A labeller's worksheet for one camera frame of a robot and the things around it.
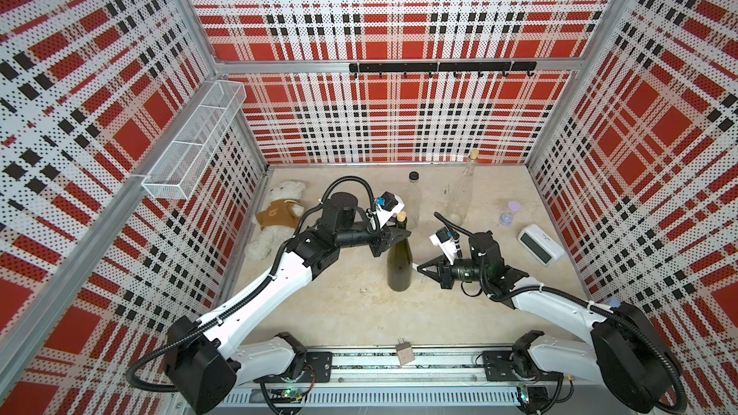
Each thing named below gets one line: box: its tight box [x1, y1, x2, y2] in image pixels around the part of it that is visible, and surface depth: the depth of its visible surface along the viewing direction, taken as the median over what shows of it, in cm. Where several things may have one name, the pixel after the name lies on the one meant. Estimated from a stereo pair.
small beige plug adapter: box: [395, 338, 416, 367], surface depth 76 cm
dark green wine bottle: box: [387, 211, 414, 293], surface depth 79 cm
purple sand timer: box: [499, 199, 522, 226], surface depth 103 cm
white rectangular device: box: [516, 223, 566, 267], surface depth 92 cm
